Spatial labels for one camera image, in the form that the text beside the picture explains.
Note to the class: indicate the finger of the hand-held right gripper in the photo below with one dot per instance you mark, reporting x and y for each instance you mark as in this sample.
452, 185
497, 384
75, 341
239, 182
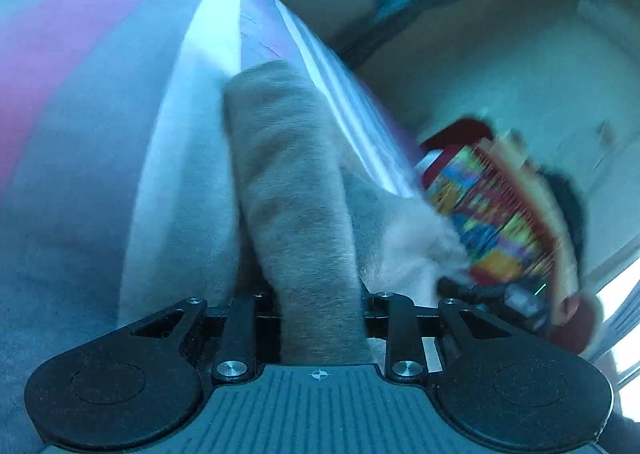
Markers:
465, 288

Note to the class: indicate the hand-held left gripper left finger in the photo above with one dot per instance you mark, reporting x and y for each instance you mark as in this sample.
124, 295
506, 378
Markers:
240, 329

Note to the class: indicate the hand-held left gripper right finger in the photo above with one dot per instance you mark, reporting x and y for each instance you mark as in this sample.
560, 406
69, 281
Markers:
400, 329

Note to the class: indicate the grey towel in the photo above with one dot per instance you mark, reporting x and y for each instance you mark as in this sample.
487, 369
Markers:
300, 194

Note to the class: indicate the person's right forearm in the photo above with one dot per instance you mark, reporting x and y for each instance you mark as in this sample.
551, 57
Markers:
577, 329

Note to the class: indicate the window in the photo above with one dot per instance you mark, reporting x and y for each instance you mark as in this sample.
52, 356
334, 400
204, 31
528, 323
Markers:
622, 329

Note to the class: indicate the striped bed sheet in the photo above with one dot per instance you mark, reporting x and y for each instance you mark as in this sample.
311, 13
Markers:
100, 108

